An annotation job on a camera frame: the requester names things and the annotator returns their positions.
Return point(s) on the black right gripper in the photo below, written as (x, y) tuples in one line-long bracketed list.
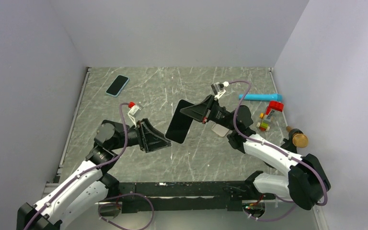
[(198, 112)]

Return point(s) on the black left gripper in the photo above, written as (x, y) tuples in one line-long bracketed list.
[(149, 139)]

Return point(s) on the phone with black screen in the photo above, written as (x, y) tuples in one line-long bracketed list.
[(180, 124)]

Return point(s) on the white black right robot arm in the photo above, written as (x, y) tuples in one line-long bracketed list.
[(303, 179)]

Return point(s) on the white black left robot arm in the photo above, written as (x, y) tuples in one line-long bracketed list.
[(90, 183)]

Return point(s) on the phone in light blue case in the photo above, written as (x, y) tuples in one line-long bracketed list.
[(117, 85)]

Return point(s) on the light blue cylinder tube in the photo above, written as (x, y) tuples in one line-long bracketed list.
[(262, 97)]

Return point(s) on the colourful toy brick model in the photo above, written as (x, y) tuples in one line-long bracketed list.
[(266, 117)]

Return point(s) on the gold microphone on black stand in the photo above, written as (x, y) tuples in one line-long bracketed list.
[(296, 139)]

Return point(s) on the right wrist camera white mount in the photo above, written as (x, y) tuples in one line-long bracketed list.
[(219, 89)]

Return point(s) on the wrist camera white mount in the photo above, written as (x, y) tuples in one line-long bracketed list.
[(134, 110), (219, 89)]

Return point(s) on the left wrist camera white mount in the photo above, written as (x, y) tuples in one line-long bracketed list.
[(134, 110)]

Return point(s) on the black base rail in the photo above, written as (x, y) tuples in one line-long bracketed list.
[(178, 196)]

